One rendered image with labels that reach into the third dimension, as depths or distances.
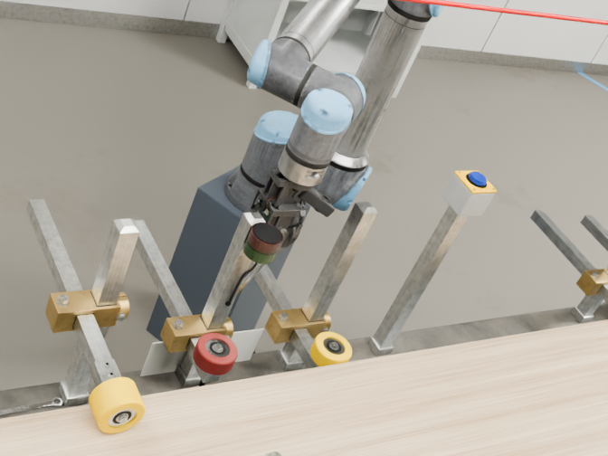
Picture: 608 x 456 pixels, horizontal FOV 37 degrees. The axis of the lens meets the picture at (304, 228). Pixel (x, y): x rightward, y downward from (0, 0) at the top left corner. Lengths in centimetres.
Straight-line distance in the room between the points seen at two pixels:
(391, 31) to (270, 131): 45
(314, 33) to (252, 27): 259
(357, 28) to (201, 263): 268
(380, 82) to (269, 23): 204
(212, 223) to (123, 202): 88
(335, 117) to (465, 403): 65
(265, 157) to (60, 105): 155
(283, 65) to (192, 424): 69
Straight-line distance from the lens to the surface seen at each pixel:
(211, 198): 262
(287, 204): 178
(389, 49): 231
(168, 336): 182
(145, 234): 200
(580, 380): 218
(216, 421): 164
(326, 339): 187
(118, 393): 152
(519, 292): 401
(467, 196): 192
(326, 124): 166
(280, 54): 180
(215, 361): 172
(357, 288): 354
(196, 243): 272
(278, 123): 253
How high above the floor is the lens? 212
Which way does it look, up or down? 35 degrees down
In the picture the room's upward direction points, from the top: 25 degrees clockwise
